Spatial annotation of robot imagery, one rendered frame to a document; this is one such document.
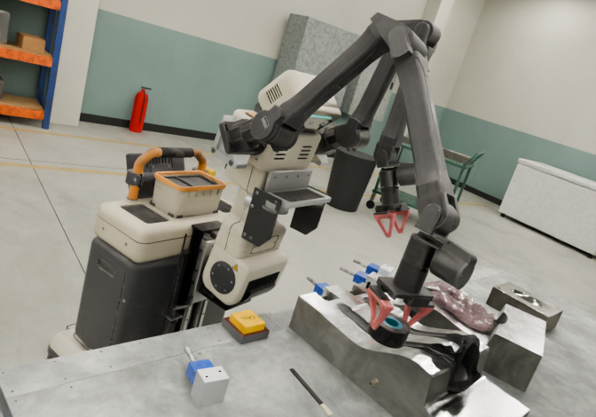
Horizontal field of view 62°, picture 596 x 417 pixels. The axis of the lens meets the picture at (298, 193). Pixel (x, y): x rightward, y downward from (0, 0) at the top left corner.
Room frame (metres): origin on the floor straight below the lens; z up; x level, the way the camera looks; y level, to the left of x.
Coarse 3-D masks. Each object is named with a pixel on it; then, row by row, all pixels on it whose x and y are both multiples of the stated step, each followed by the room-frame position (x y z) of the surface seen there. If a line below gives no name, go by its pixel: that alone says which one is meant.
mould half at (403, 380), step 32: (320, 320) 1.04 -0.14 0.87; (320, 352) 1.02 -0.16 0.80; (352, 352) 0.97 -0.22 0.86; (384, 352) 0.92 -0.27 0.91; (416, 352) 0.92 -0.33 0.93; (480, 352) 1.01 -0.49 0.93; (384, 384) 0.91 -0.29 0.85; (416, 384) 0.87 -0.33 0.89; (480, 384) 1.00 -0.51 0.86; (416, 416) 0.85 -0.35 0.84; (448, 416) 0.85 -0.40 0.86; (480, 416) 0.88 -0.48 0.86; (512, 416) 0.91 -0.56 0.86
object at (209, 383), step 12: (192, 360) 0.82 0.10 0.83; (204, 360) 0.82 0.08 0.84; (192, 372) 0.78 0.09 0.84; (204, 372) 0.77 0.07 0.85; (216, 372) 0.78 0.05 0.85; (192, 384) 0.78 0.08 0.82; (204, 384) 0.74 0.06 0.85; (216, 384) 0.76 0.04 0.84; (192, 396) 0.76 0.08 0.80; (204, 396) 0.75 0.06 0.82; (216, 396) 0.76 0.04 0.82
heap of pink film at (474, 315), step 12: (432, 288) 1.39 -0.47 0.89; (444, 288) 1.39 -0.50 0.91; (456, 288) 1.38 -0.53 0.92; (444, 300) 1.30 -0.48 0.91; (456, 300) 1.36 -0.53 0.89; (468, 300) 1.39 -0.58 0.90; (456, 312) 1.27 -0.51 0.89; (468, 312) 1.27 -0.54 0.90; (480, 312) 1.31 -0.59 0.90; (468, 324) 1.25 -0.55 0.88; (480, 324) 1.25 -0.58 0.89; (492, 324) 1.28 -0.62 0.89
